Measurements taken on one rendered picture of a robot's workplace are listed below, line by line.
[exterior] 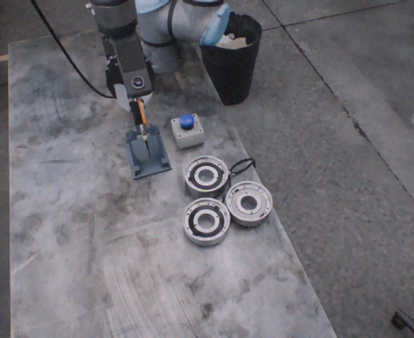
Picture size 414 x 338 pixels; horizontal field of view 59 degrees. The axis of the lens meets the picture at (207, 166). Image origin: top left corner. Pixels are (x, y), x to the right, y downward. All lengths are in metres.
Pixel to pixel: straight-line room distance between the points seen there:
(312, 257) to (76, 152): 1.14
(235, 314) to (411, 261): 1.23
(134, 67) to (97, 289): 0.46
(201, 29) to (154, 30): 0.15
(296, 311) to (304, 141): 1.40
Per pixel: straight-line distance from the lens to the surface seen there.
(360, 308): 1.73
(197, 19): 1.06
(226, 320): 0.79
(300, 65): 2.56
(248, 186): 0.88
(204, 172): 0.92
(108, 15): 0.67
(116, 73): 0.74
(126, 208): 0.91
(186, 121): 0.95
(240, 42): 2.09
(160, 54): 1.18
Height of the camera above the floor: 1.57
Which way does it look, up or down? 54 degrees down
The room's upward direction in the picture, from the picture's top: 1 degrees counter-clockwise
